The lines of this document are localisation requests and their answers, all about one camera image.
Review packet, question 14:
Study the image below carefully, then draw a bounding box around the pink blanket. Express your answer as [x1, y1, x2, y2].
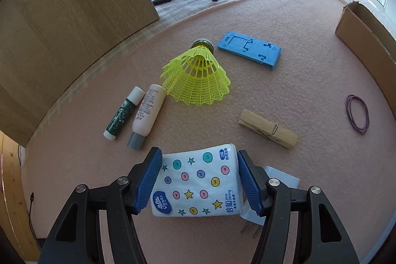
[19, 0, 396, 264]

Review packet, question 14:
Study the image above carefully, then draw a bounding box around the yellow plastic shuttlecock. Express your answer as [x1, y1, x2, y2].
[160, 39, 231, 107]

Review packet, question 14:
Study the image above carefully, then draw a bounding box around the green glue stick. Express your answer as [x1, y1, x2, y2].
[103, 86, 146, 141]

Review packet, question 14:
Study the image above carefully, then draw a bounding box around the white wall charger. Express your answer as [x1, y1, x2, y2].
[240, 166, 301, 238]

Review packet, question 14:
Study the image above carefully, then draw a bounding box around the small pink tube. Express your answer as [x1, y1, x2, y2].
[126, 84, 166, 151]

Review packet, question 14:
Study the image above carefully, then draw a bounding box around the cardboard box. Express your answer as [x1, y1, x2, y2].
[335, 1, 396, 73]

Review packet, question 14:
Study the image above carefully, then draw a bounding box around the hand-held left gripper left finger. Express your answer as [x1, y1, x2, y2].
[37, 146, 163, 264]

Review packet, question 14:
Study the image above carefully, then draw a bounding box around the dotted white tissue pack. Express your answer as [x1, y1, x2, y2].
[151, 143, 243, 217]

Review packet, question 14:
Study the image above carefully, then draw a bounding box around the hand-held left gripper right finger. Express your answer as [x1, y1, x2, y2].
[237, 150, 361, 264]

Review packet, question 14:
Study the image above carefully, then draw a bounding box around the thin black adapter cable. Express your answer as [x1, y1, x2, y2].
[28, 192, 41, 241]

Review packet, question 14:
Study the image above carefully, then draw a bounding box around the purple rubber band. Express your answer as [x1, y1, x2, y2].
[346, 95, 370, 134]

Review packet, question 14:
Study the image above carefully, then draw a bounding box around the wooden clothespin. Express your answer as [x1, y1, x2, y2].
[238, 109, 299, 149]

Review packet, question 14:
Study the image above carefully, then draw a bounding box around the wooden plank panel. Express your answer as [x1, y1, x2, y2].
[0, 131, 41, 264]

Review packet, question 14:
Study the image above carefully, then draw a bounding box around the large light wooden board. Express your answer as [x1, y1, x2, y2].
[0, 0, 160, 147]

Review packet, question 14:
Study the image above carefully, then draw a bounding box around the blue plastic phone stand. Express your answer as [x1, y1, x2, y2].
[217, 31, 283, 71]

